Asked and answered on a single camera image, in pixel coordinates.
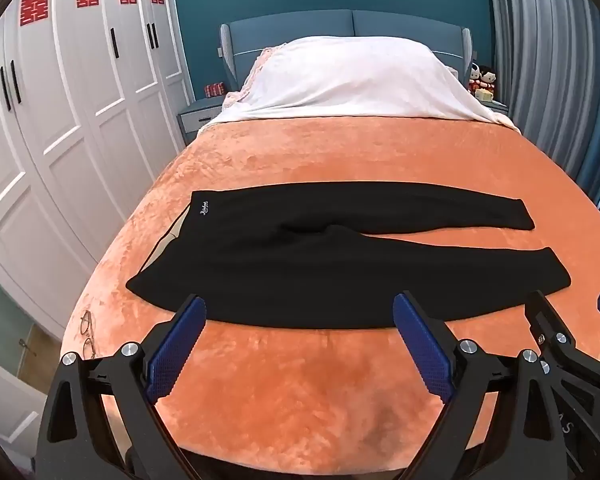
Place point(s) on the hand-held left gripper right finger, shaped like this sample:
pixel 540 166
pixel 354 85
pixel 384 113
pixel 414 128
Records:
pixel 422 345

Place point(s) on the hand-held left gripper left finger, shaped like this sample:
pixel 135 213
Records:
pixel 177 350

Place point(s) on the black pants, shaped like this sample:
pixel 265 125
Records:
pixel 280 270

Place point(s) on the eyeglasses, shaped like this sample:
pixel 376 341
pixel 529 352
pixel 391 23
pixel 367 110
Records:
pixel 87 345

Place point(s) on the blue curtain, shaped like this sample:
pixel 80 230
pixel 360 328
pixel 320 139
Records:
pixel 595 170

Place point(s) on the white panel door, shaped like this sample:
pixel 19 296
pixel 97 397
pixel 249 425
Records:
pixel 10 400

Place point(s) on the orange plush blanket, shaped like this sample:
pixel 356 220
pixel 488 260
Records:
pixel 330 160

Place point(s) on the grey nightstand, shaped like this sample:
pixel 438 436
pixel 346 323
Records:
pixel 497 106
pixel 197 120

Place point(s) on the yellow box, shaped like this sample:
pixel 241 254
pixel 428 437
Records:
pixel 484 95

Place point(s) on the white wardrobe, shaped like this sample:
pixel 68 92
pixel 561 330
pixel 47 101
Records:
pixel 80 135

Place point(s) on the red and white doll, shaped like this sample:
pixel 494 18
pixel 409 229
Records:
pixel 474 76
pixel 488 79

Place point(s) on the red box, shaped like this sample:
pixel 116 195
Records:
pixel 214 91

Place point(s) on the grey curtain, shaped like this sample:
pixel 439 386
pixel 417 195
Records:
pixel 540 50

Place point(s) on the pale pink blanket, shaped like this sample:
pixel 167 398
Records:
pixel 350 75

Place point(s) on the blue padded headboard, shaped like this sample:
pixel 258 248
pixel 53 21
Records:
pixel 290 27

